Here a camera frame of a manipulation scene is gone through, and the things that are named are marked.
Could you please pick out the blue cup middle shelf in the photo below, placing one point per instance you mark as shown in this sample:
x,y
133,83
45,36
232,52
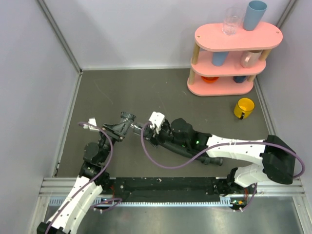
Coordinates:
x,y
219,58

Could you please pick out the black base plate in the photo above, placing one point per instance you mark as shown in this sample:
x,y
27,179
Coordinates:
x,y
173,189

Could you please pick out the dark blue cup bottom shelf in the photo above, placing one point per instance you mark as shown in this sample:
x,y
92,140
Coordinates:
x,y
239,79

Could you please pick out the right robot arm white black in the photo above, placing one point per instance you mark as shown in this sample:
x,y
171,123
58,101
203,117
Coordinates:
x,y
269,159

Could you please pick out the pink three-tier shelf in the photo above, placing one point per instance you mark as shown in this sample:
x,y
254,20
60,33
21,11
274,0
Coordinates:
x,y
209,38

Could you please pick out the tall blue cup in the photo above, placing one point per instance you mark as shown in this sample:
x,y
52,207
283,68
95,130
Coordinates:
x,y
253,15

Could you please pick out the pink mug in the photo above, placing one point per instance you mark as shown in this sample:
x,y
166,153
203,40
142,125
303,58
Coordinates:
x,y
250,58

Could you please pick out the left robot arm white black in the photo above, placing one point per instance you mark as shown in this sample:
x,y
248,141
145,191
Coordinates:
x,y
90,182

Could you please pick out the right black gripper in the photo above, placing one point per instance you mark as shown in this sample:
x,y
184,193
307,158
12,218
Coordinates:
x,y
154,136

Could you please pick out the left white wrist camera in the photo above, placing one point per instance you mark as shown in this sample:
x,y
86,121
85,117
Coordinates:
x,y
92,125

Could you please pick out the yellow mug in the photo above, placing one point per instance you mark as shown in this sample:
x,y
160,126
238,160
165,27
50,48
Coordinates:
x,y
244,107

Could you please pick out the clear drinking glass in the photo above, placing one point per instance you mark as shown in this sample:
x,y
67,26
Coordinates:
x,y
232,21

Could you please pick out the aluminium rail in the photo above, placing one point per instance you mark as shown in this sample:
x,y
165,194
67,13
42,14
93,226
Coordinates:
x,y
57,189

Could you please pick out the orange bowl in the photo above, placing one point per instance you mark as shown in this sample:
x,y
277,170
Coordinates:
x,y
209,79

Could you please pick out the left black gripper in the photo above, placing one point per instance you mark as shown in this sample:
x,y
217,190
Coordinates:
x,y
119,130

